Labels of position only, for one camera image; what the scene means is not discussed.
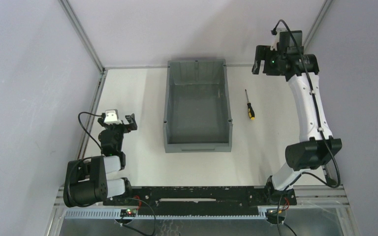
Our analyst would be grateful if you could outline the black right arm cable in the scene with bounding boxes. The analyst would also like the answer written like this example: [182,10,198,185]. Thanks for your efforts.
[271,19,342,189]

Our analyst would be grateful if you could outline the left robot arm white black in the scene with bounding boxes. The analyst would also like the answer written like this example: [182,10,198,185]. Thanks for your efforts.
[63,111,138,207]

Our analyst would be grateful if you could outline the left aluminium frame post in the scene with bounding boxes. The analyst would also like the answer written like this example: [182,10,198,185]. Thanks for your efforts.
[58,0,105,73]

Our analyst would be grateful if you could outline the left controller board with leds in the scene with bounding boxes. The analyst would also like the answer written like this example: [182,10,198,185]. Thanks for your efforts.
[120,208,138,218]

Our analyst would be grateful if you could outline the grey plastic storage bin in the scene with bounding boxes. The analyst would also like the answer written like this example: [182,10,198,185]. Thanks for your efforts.
[163,59,233,153]

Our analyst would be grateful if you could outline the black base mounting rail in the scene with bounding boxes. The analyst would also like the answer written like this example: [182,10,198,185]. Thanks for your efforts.
[103,186,297,215]

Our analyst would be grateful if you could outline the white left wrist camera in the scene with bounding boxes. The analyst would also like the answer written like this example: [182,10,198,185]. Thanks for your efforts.
[102,109,122,125]

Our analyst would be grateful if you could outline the right aluminium frame post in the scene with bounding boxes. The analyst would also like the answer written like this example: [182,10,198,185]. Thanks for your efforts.
[303,0,334,50]

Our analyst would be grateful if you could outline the right controller board with wires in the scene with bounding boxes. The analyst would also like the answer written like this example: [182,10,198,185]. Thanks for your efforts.
[265,209,285,225]

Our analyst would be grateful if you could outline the black left camera cable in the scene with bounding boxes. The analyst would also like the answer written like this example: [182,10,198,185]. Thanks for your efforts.
[78,112,105,154]

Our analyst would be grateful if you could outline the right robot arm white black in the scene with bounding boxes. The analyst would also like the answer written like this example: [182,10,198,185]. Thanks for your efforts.
[252,45,342,199]

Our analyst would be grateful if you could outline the aluminium frame post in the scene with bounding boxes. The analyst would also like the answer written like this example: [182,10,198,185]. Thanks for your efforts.
[58,0,105,73]
[303,0,334,50]

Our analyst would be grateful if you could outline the grey slotted cable duct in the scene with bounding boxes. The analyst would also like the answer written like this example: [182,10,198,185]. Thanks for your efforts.
[64,208,267,220]

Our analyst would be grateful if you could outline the black yellow handled screwdriver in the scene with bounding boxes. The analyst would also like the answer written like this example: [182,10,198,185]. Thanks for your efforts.
[245,89,255,120]

